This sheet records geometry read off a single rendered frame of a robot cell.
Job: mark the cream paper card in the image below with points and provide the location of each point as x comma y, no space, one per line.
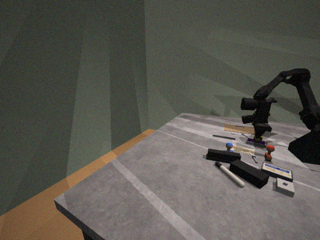
243,150

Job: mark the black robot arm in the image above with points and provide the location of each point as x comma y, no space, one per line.
300,77

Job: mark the red rubber stamp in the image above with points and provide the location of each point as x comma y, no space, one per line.
268,156

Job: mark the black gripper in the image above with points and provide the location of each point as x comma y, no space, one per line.
262,125

